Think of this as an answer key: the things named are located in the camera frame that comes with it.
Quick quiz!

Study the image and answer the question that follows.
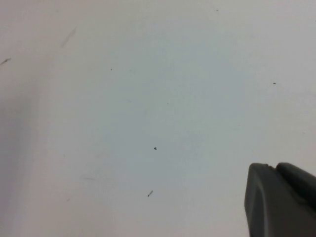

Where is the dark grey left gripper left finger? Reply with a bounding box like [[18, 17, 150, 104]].
[[243, 162, 316, 237]]

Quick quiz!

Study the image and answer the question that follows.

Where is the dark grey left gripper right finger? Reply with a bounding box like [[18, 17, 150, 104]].
[[274, 162, 316, 211]]

